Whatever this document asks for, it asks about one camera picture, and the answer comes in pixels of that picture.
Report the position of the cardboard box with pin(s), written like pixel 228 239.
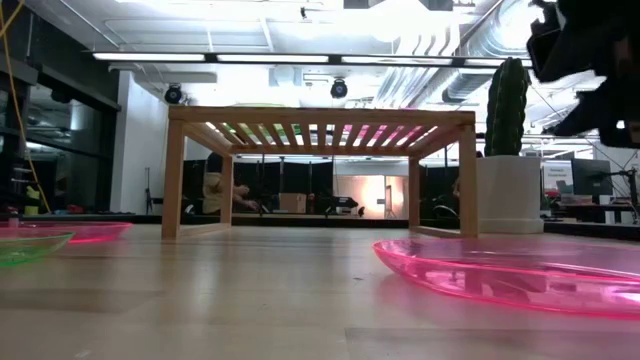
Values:
pixel 293 203

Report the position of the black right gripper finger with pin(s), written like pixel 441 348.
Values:
pixel 607 120

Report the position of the translucent pink plastic plate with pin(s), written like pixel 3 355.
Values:
pixel 90 231
pixel 387 132
pixel 510 272

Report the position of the black hanging spotlight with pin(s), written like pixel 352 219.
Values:
pixel 173 94
pixel 339 89

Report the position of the white hexagonal planter pot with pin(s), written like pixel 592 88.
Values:
pixel 509 192

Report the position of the green cactus plant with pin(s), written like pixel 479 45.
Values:
pixel 507 107

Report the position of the long ceiling light bar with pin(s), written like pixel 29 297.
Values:
pixel 310 58

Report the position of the black computer monitor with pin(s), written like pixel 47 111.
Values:
pixel 591 176

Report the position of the wooden slatted shelf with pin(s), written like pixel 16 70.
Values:
pixel 320 117

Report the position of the person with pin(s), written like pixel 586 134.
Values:
pixel 214 187

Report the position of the translucent green plastic plate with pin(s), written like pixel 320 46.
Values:
pixel 27 247
pixel 272 131

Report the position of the black aluminium table frame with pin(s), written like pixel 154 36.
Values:
pixel 300 220

